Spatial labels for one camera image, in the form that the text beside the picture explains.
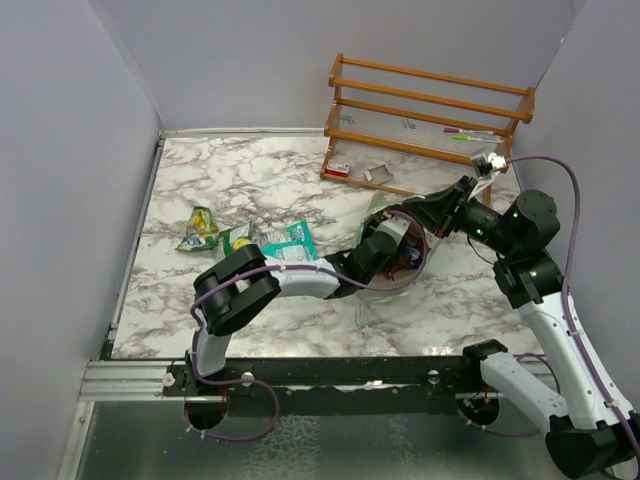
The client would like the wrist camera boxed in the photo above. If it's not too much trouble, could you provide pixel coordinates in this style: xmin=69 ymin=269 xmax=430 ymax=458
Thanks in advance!
xmin=374 ymin=211 xmax=413 ymax=246
xmin=470 ymin=149 xmax=508 ymax=178

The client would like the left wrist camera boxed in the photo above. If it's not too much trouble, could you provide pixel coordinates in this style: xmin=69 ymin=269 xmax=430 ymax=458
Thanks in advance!
xmin=374 ymin=211 xmax=413 ymax=246

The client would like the white paper bag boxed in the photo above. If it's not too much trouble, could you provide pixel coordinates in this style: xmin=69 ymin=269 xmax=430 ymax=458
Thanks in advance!
xmin=355 ymin=191 xmax=434 ymax=327

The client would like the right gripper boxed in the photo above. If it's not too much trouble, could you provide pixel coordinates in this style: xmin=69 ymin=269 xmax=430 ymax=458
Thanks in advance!
xmin=402 ymin=175 xmax=518 ymax=256

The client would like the red white small box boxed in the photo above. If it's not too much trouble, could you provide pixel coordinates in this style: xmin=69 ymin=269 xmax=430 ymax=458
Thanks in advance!
xmin=325 ymin=161 xmax=351 ymax=177

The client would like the pink marker pen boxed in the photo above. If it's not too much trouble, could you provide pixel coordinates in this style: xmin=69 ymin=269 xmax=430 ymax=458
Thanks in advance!
xmin=443 ymin=127 xmax=496 ymax=135

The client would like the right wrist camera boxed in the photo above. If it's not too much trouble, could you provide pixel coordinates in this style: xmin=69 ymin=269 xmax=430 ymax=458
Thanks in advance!
xmin=470 ymin=149 xmax=508 ymax=178

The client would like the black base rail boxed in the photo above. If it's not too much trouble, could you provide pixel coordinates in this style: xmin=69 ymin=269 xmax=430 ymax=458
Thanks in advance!
xmin=99 ymin=349 xmax=501 ymax=419

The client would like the yellow green snack packet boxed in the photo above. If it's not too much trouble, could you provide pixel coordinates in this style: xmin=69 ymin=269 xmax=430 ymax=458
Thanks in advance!
xmin=175 ymin=206 xmax=220 ymax=253

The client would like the teal snack packet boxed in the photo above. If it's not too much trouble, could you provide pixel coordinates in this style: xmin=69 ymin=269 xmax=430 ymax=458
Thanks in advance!
xmin=252 ymin=220 xmax=318 ymax=263

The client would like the wooden shelf rack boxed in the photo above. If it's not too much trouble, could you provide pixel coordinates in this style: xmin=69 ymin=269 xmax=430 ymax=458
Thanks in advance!
xmin=320 ymin=53 xmax=536 ymax=195

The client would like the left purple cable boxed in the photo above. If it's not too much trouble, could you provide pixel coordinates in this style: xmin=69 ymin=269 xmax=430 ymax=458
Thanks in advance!
xmin=183 ymin=209 xmax=430 ymax=443

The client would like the pink snack packet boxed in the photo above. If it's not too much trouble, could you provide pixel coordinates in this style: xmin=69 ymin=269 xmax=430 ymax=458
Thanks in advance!
xmin=381 ymin=258 xmax=416 ymax=281

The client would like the green marker pen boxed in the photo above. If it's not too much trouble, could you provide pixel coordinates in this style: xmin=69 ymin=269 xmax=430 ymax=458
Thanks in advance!
xmin=451 ymin=134 xmax=505 ymax=144

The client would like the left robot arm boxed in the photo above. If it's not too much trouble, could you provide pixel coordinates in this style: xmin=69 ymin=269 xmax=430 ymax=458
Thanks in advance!
xmin=186 ymin=211 xmax=412 ymax=395

